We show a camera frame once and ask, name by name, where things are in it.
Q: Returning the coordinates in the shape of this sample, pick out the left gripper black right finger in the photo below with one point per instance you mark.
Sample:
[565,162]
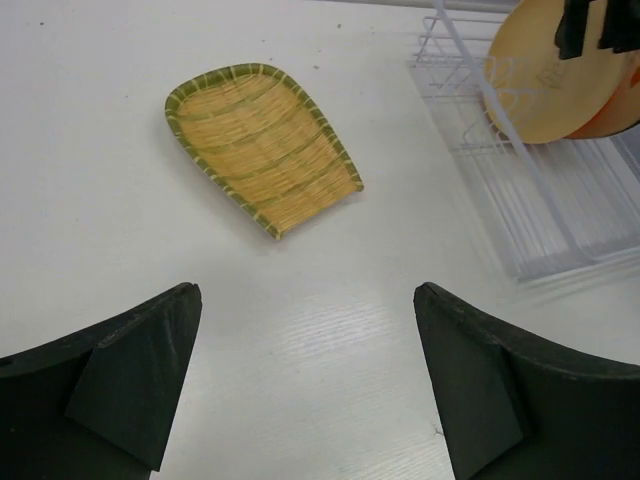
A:
[514,405]

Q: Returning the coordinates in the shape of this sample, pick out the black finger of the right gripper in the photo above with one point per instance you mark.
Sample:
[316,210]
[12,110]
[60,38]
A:
[621,26]
[570,33]

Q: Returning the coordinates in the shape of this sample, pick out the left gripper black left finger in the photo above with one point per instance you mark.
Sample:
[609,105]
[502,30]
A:
[100,403]

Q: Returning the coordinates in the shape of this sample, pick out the round yellow plate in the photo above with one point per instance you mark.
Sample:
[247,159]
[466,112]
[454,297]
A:
[541,97]

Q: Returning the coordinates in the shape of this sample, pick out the orange round plate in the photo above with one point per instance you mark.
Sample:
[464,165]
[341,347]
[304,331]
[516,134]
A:
[621,111]

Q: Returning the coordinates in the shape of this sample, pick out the green yellow woven-pattern plate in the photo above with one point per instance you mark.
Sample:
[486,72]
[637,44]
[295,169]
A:
[260,137]

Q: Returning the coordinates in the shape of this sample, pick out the white wire dish rack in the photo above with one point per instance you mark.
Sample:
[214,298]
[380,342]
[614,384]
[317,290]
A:
[549,208]

